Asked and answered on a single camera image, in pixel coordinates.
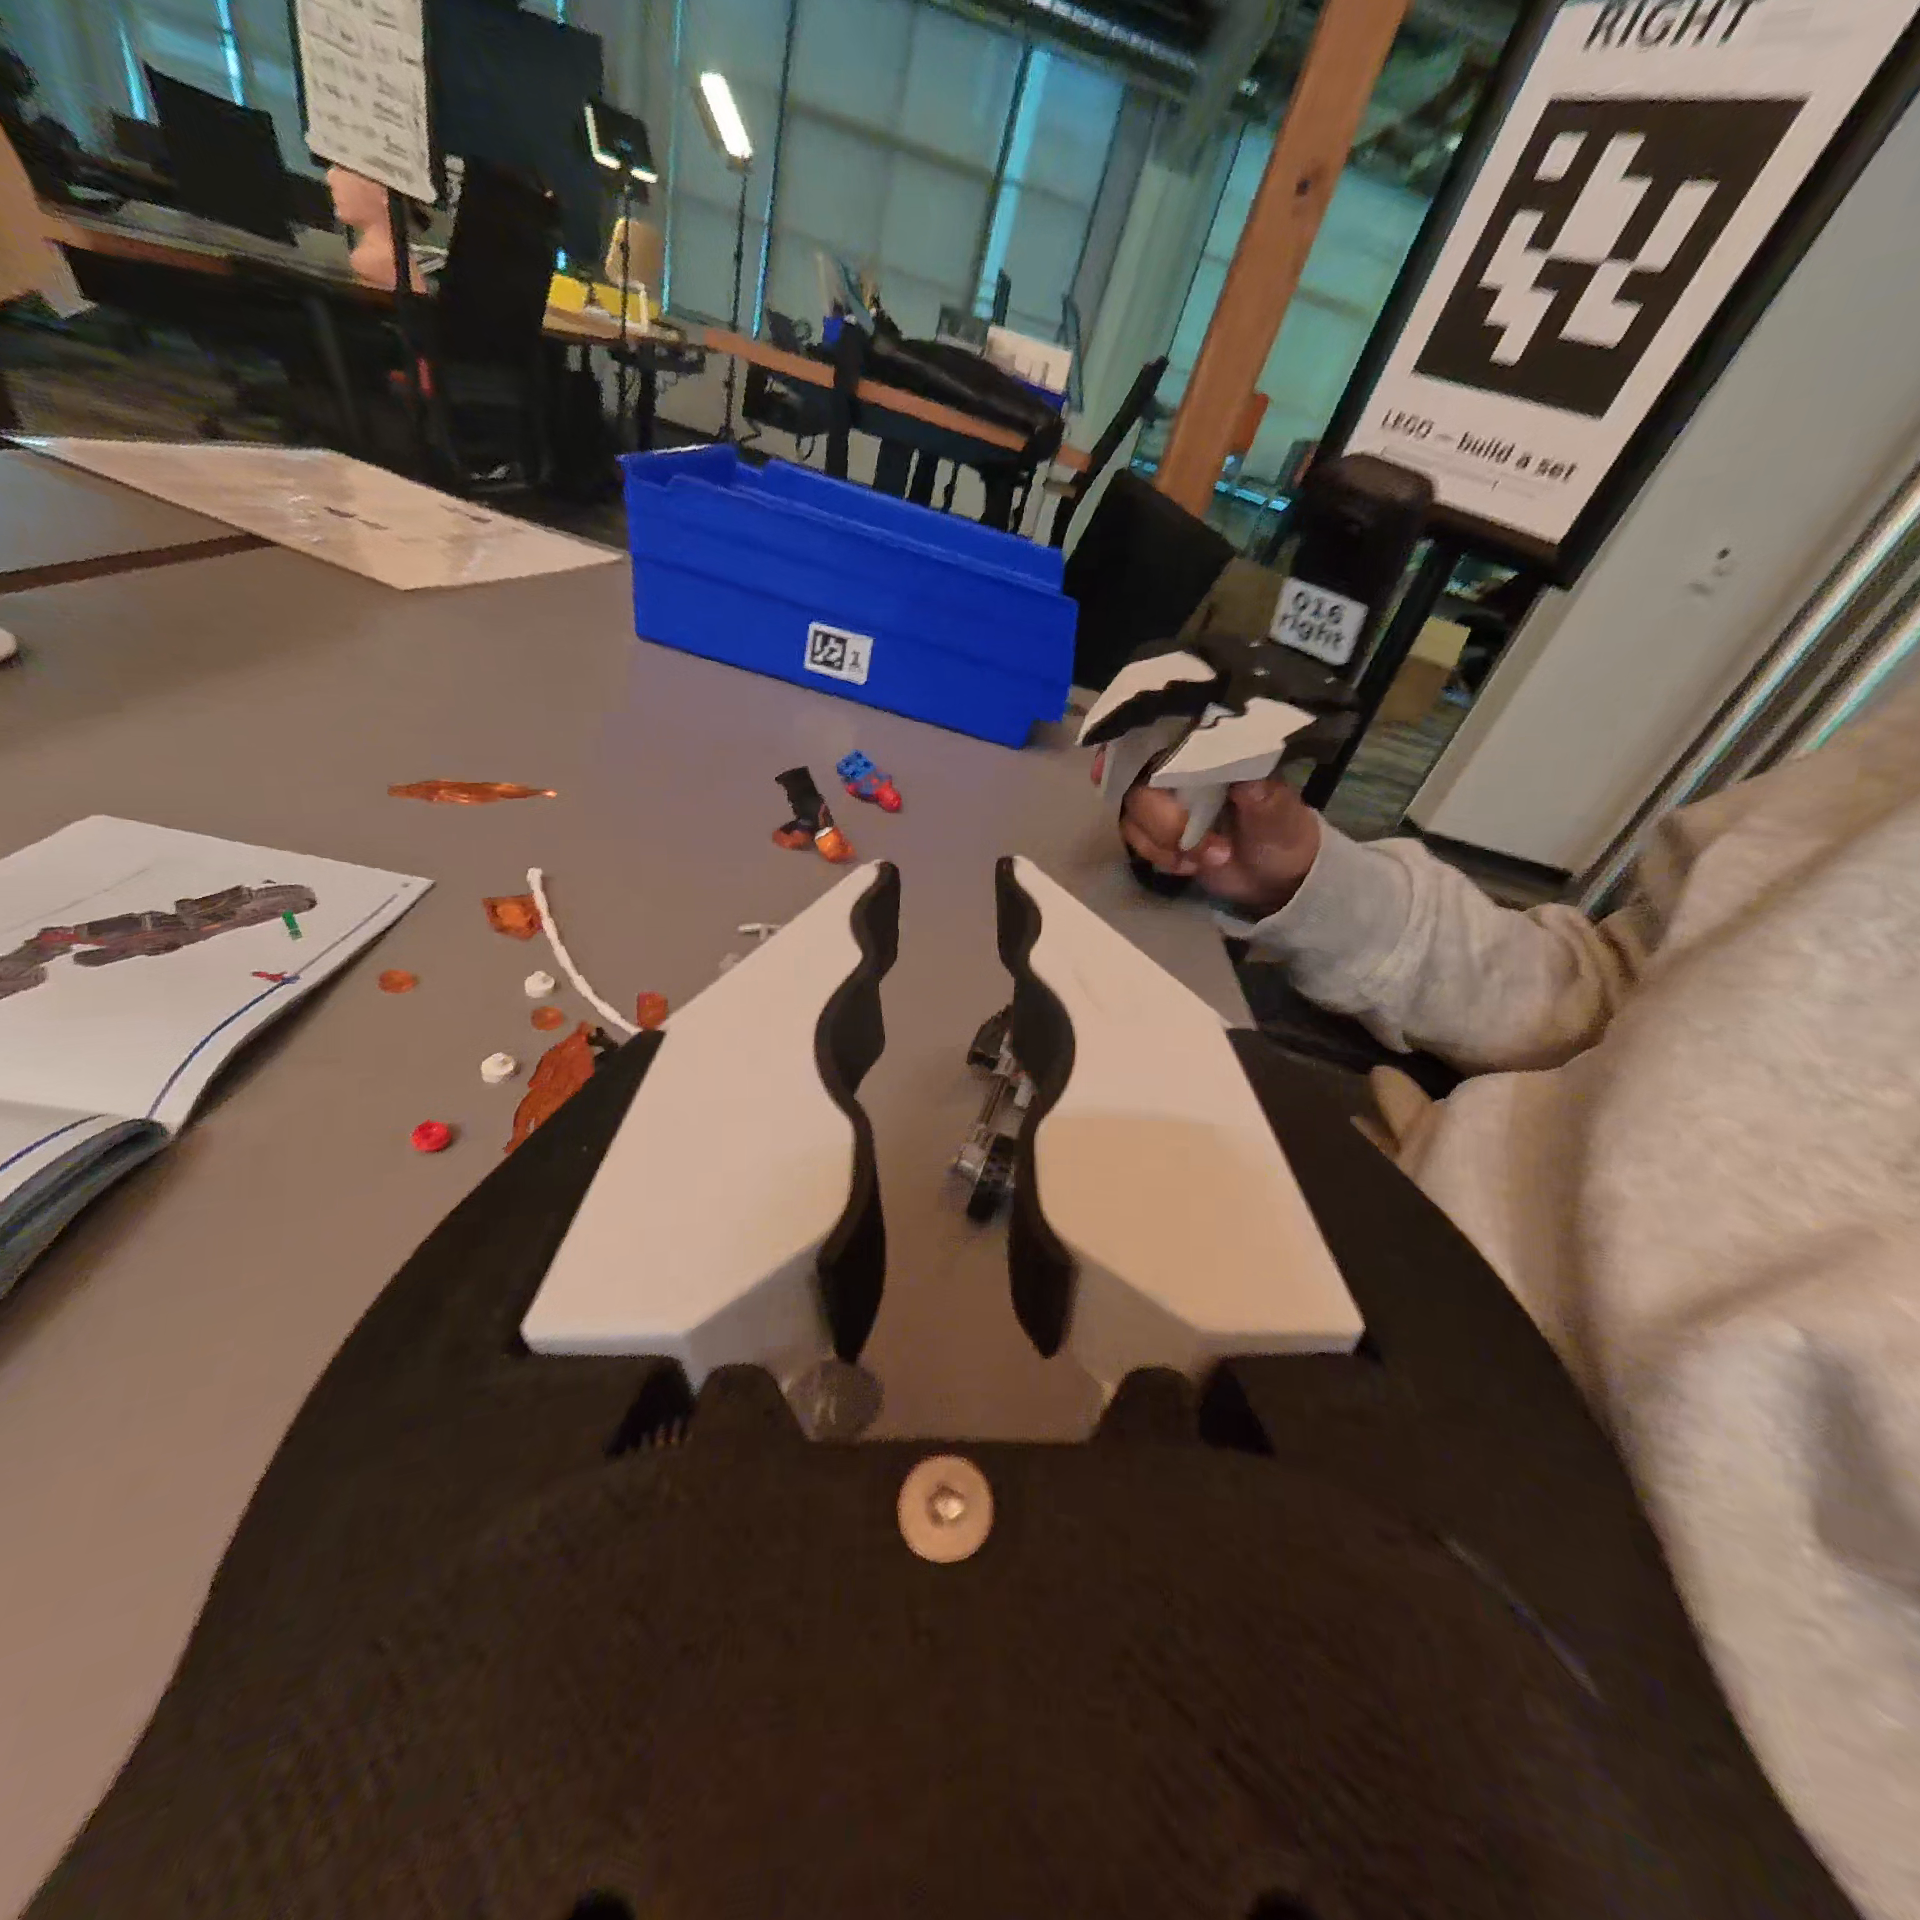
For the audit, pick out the red blue minifigure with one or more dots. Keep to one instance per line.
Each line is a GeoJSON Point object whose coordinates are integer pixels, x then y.
{"type": "Point", "coordinates": [867, 781]}

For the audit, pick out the person's grey sweater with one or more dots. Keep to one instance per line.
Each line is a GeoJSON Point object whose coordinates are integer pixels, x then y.
{"type": "Point", "coordinates": [1724, 1200]}

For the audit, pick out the white wall chart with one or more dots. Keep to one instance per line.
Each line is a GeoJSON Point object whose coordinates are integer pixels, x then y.
{"type": "Point", "coordinates": [369, 91]}

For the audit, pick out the white panel light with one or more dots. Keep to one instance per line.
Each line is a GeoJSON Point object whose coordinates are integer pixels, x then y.
{"type": "Point", "coordinates": [726, 115]}

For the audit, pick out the orange flame minifigure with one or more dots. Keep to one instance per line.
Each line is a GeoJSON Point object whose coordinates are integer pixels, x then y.
{"type": "Point", "coordinates": [810, 820]}

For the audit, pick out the blue plastic bin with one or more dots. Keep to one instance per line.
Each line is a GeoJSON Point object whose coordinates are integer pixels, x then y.
{"type": "Point", "coordinates": [751, 585]}

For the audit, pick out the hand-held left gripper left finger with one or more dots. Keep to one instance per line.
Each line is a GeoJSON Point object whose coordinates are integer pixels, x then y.
{"type": "Point", "coordinates": [704, 1200]}

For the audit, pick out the wooden desk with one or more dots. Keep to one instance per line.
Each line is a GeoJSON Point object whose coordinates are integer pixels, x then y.
{"type": "Point", "coordinates": [150, 248]}
{"type": "Point", "coordinates": [839, 383]}

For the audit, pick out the silver metal bar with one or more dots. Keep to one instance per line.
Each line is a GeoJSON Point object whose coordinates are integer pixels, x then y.
{"type": "Point", "coordinates": [1846, 599]}

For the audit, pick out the wooden post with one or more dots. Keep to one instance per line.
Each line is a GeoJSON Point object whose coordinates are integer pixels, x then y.
{"type": "Point", "coordinates": [1275, 255]}

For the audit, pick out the long orange lego flame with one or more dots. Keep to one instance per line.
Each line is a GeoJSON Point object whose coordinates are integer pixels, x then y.
{"type": "Point", "coordinates": [465, 791]}

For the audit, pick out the orange lego wedge plates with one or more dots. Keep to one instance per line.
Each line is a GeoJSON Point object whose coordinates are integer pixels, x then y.
{"type": "Point", "coordinates": [513, 916]}

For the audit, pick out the person's right hand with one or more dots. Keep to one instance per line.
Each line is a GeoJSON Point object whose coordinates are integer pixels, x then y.
{"type": "Point", "coordinates": [1260, 856]}

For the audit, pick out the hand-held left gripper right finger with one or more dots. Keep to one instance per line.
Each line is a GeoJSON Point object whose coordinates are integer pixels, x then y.
{"type": "Point", "coordinates": [1201, 1200]}

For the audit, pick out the yellow box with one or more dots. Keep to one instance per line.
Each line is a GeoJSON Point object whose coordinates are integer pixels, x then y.
{"type": "Point", "coordinates": [599, 295]}

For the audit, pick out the orange lego flame piece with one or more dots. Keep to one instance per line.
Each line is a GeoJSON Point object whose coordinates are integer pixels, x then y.
{"type": "Point", "coordinates": [556, 1080]}

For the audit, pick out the pale mannequin head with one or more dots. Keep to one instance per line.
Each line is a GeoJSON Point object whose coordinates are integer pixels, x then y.
{"type": "Point", "coordinates": [369, 224]}

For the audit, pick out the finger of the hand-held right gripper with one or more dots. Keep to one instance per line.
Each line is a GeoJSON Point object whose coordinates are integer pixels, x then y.
{"type": "Point", "coordinates": [1238, 751]}
{"type": "Point", "coordinates": [1147, 703]}

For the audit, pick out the printed paper sheet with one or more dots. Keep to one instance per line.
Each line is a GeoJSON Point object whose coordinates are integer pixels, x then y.
{"type": "Point", "coordinates": [345, 510]}

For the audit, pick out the black monitor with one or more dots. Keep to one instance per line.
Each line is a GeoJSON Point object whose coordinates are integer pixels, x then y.
{"type": "Point", "coordinates": [510, 91]}

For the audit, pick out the black office chair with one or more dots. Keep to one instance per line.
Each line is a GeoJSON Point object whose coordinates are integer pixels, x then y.
{"type": "Point", "coordinates": [494, 301]}
{"type": "Point", "coordinates": [1147, 571]}

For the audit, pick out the instruction booklet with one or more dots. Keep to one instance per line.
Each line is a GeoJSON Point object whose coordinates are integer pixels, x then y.
{"type": "Point", "coordinates": [150, 1049]}

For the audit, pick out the black lego motorcycle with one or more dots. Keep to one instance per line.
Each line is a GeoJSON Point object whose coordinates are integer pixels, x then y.
{"type": "Point", "coordinates": [992, 1141]}

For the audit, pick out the small dark round lego piece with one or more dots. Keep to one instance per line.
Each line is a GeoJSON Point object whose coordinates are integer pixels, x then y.
{"type": "Point", "coordinates": [833, 1398]}

